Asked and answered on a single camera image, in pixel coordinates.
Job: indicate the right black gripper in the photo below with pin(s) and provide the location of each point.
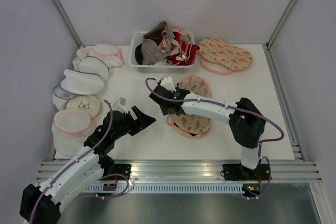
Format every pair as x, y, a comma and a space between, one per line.
163, 110

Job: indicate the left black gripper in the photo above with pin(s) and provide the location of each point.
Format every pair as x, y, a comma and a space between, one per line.
143, 121

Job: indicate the floral mesh laundry bag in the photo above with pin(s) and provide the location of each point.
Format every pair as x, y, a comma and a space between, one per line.
194, 123

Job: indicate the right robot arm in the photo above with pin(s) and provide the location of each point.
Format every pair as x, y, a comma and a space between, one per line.
245, 121

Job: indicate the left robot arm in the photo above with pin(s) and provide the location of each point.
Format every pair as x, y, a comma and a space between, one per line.
46, 202

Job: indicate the black bra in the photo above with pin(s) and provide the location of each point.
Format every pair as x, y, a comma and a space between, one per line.
138, 55

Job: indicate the taupe bra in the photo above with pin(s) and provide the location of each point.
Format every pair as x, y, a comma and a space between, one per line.
153, 52

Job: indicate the red bra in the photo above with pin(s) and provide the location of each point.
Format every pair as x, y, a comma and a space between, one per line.
184, 49

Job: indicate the beige bag with bra print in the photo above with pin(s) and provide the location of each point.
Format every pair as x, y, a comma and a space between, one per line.
88, 103

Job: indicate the pink bra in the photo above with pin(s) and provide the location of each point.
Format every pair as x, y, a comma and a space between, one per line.
176, 45

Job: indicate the pink trimmed white mesh bag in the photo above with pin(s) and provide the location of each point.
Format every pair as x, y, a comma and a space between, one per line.
111, 55

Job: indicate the front pink trimmed mesh bag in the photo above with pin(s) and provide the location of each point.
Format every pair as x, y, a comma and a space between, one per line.
70, 129

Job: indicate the large white mesh bag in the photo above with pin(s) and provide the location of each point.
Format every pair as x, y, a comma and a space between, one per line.
81, 83

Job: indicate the grey trimmed white mesh bag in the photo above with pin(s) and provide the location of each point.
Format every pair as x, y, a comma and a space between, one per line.
91, 64

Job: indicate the blue trimmed mesh bag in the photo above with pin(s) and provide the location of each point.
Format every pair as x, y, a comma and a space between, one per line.
60, 97

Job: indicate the cream round laundry bag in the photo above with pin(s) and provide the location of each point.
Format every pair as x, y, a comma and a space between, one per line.
80, 54

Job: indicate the white plastic basket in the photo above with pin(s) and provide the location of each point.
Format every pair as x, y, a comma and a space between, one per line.
137, 40

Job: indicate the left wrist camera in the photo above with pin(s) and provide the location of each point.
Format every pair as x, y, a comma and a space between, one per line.
120, 105

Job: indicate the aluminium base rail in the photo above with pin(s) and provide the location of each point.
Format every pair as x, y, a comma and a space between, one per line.
160, 153

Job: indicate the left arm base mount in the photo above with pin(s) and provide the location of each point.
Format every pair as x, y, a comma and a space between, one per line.
118, 172

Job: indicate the white slotted cable duct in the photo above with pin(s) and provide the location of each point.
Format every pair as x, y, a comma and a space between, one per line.
167, 188

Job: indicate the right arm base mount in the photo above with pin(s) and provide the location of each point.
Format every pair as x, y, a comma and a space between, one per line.
238, 172

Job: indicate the right aluminium frame post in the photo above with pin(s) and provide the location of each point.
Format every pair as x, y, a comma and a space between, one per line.
289, 8

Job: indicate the aluminium frame post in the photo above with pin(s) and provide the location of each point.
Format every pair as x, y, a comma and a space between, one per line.
67, 22
289, 8

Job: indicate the left aluminium frame post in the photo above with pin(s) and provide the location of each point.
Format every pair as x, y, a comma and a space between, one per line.
67, 22

